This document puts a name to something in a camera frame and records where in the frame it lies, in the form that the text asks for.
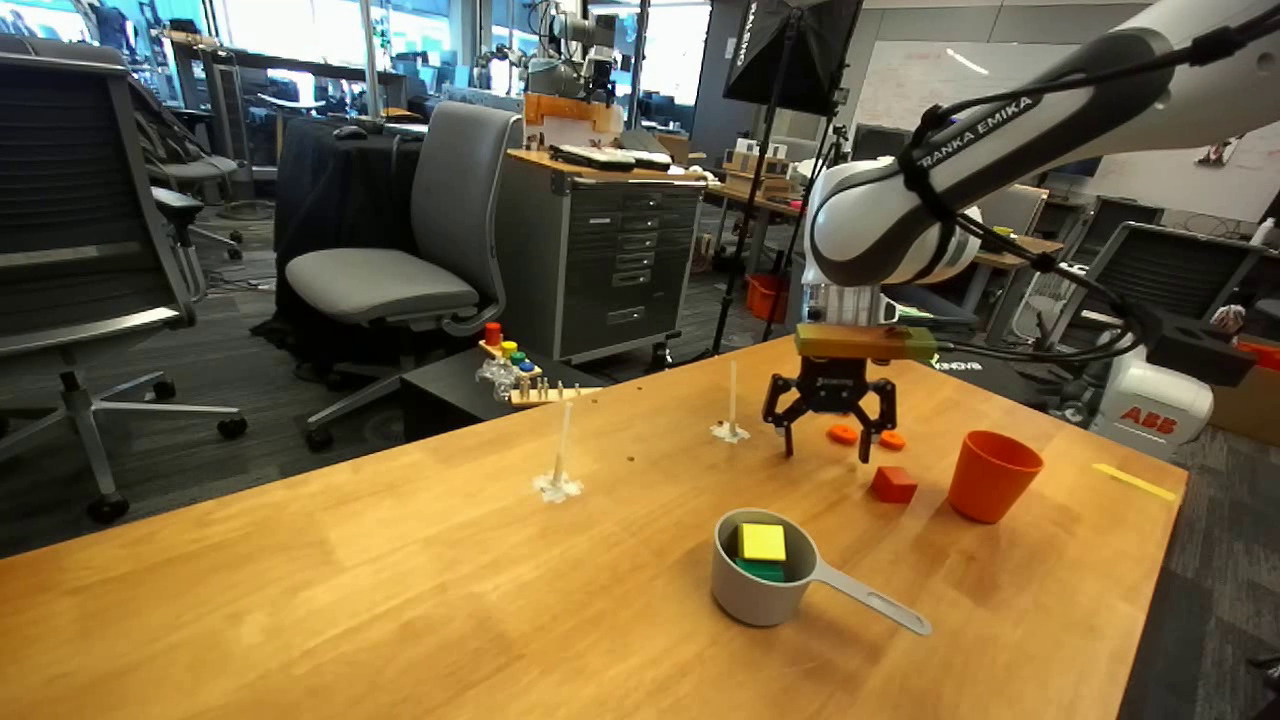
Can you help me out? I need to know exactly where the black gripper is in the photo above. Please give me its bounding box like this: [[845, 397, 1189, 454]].
[[760, 356, 899, 468]]

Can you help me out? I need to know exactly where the orange block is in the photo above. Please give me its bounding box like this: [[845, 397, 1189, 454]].
[[870, 465, 919, 509]]

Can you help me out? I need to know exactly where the yellow block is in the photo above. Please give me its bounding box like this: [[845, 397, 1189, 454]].
[[735, 519, 791, 567]]

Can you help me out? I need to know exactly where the orange plastic cup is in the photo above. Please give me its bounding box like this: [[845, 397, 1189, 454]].
[[946, 427, 1047, 530]]

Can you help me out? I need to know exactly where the grey measuring cup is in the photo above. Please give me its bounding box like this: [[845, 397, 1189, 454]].
[[710, 509, 935, 639]]

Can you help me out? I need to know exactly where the white peg stand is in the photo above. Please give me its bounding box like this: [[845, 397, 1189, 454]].
[[710, 356, 751, 449], [531, 391, 588, 509]]

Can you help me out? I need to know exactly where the orange bucket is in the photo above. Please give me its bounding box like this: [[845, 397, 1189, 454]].
[[744, 274, 791, 329]]

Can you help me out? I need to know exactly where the grey drawer cabinet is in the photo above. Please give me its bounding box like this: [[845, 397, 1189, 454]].
[[496, 150, 710, 373]]

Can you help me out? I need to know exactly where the yellow tape strip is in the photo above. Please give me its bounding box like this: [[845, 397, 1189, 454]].
[[1089, 460, 1186, 509]]

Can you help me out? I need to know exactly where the white ABB machine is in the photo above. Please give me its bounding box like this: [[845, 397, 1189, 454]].
[[1089, 329, 1219, 465]]

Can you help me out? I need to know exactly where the colourful stacking toy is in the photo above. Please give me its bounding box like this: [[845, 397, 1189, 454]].
[[478, 318, 604, 413]]

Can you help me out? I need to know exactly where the black softbox light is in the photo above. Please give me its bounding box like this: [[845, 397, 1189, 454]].
[[703, 0, 873, 356]]

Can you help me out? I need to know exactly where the low dark side table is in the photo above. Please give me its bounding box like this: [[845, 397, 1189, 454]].
[[398, 350, 618, 444]]

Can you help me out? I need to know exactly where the orange box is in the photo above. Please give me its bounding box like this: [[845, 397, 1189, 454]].
[[520, 93, 624, 154]]

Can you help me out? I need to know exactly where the grey office chair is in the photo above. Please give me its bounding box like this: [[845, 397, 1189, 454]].
[[282, 101, 524, 454]]

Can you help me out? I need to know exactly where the dark draped cover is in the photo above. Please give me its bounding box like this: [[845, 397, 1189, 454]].
[[272, 113, 434, 274]]

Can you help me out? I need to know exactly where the black mesh office chair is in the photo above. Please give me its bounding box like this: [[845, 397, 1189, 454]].
[[0, 49, 253, 530]]

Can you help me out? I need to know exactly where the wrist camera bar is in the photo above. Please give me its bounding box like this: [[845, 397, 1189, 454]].
[[791, 319, 942, 369]]

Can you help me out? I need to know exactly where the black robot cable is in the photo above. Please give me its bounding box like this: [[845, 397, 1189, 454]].
[[895, 4, 1280, 354]]

